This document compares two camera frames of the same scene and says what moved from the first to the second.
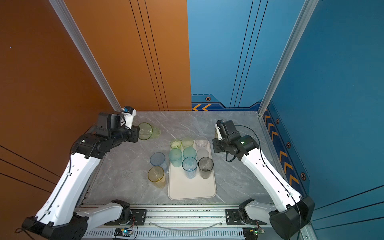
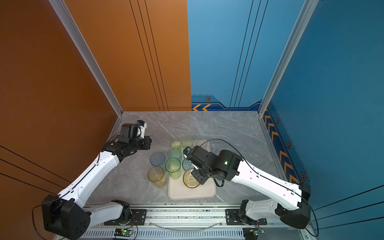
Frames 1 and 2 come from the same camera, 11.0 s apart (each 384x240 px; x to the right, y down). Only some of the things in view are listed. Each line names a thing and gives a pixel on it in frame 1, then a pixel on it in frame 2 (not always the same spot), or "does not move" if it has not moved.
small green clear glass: (175, 143) does not move
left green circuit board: (123, 232) does not move
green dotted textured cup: (187, 141) does not move
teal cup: (175, 157) does not move
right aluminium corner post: (301, 22) does not move
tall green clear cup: (146, 131) → (172, 166)
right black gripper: (216, 148) → (200, 179)
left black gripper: (135, 130) → (147, 142)
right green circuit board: (251, 233) does not move
